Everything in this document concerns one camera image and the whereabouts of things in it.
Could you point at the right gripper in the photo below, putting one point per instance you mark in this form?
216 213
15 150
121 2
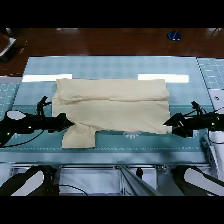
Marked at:
179 124

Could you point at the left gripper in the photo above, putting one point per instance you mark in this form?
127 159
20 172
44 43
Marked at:
60 122

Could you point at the cream T-shirt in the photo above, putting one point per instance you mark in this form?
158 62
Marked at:
111 106

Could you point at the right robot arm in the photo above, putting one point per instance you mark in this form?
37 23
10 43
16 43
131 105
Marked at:
213 120

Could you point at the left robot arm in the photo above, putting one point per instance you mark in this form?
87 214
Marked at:
20 124

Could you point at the blue round object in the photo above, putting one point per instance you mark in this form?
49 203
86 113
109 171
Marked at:
174 35

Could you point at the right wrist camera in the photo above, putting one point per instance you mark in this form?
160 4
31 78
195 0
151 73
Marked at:
197 108

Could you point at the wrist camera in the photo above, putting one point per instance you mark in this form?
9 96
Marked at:
197 108
42 104

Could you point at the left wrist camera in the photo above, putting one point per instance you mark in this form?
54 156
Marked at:
42 104

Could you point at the silver frame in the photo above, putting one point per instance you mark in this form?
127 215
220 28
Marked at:
133 178

